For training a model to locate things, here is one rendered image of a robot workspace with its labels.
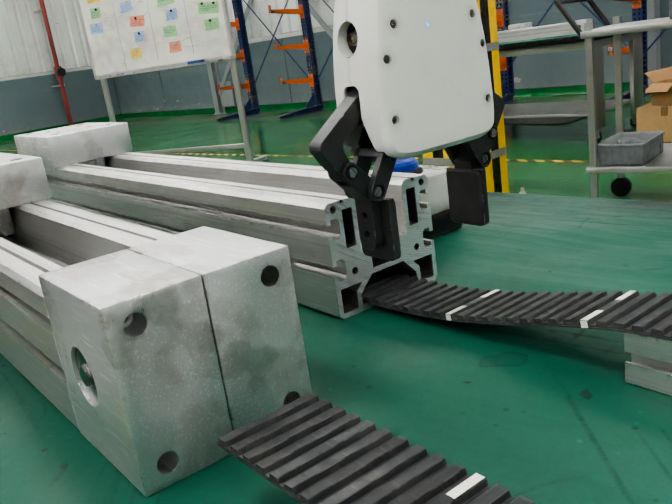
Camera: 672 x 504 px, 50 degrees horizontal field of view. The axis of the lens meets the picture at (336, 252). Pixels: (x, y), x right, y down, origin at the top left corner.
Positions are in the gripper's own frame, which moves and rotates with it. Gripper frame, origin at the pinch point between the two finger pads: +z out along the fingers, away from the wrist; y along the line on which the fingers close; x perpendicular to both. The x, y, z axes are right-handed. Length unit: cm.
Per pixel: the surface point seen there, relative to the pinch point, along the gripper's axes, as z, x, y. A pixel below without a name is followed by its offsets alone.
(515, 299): 4.7, -6.2, 1.1
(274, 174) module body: -1.6, 21.7, 2.3
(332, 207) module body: -1.6, 5.0, -4.0
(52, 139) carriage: -6, 62, -5
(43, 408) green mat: 6.5, 9.8, -24.4
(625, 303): 3.5, -13.6, 1.4
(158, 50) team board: -27, 544, 237
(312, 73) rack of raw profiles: 26, 864, 626
